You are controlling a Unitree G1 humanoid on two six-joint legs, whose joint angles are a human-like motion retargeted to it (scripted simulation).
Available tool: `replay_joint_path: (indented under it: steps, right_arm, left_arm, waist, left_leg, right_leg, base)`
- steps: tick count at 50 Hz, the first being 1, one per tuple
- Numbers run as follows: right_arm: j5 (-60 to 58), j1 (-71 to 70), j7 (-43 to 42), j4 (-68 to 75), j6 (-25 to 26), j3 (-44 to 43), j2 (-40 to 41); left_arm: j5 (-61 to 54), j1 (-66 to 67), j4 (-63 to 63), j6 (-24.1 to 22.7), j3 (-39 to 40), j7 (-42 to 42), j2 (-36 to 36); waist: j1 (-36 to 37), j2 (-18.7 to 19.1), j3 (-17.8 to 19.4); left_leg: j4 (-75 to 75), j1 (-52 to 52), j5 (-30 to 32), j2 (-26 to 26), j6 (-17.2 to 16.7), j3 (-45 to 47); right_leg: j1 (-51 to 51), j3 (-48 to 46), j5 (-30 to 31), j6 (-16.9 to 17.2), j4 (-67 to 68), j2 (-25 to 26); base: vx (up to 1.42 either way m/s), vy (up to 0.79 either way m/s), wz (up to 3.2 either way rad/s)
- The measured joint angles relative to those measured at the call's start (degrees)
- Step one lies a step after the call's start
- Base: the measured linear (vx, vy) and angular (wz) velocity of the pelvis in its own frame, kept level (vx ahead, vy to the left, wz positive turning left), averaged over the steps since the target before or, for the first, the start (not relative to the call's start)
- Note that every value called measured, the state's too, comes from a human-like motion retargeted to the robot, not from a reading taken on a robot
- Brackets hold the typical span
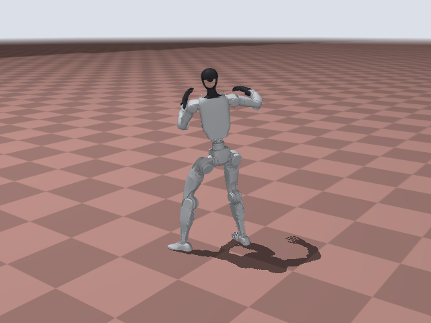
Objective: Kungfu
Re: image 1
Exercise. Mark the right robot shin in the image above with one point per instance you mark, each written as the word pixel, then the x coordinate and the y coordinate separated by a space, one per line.
pixel 237 210

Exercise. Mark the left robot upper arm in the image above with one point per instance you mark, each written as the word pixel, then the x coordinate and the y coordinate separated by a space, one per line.
pixel 191 108

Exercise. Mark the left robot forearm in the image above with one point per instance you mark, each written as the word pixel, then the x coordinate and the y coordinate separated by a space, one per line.
pixel 180 115

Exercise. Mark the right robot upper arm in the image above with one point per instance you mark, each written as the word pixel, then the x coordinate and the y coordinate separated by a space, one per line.
pixel 235 100

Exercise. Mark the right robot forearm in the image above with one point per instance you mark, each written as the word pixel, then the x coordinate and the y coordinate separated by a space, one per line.
pixel 255 95

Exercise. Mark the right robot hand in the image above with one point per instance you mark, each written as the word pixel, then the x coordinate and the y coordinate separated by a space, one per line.
pixel 243 89

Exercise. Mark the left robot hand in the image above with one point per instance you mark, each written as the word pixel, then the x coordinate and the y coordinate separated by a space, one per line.
pixel 185 97

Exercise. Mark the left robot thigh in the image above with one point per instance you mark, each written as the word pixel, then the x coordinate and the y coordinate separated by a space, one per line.
pixel 202 166

